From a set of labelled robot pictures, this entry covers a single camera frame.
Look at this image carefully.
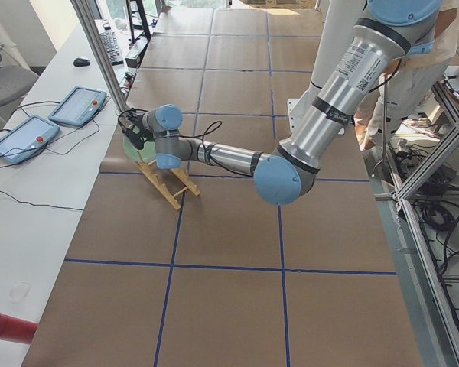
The black keyboard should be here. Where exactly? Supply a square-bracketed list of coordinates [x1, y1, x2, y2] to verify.
[99, 31, 123, 65]

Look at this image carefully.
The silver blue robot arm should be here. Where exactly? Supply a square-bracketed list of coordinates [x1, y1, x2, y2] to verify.
[123, 1, 441, 205]

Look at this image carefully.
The near blue teach pendant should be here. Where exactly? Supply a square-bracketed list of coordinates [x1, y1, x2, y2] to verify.
[0, 115, 60, 164]

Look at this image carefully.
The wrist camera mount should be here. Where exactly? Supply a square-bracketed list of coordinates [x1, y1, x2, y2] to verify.
[117, 109, 138, 135]

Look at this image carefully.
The blue teach pendant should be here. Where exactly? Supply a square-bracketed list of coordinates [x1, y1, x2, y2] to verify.
[48, 86, 107, 127]
[0, 115, 60, 164]

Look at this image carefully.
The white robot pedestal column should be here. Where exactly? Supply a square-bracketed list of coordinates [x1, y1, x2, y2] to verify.
[288, 0, 366, 132]

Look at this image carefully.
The wooden dish rack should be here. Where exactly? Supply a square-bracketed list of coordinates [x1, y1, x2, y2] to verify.
[135, 151, 200, 211]

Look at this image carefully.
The light green plate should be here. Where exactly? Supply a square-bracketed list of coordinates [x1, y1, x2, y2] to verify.
[123, 136, 156, 162]

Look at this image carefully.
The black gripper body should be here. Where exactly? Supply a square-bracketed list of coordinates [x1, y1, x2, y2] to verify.
[128, 113, 146, 143]

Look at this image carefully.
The aluminium frame post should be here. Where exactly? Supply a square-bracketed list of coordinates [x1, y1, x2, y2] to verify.
[70, 0, 128, 112]

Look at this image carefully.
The far blue teach pendant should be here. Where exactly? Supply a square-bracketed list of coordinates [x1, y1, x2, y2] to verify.
[48, 86, 107, 127]

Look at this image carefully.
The black computer mouse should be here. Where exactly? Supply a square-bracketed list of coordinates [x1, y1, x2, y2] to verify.
[73, 57, 90, 67]

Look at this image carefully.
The aluminium frame rack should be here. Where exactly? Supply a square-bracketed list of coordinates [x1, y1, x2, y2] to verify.
[382, 66, 459, 365]

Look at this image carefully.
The person in beige clothes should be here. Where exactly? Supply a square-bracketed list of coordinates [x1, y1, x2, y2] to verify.
[355, 1, 459, 152]

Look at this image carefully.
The red cylinder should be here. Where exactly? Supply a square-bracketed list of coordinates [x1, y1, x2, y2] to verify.
[0, 313, 38, 344]

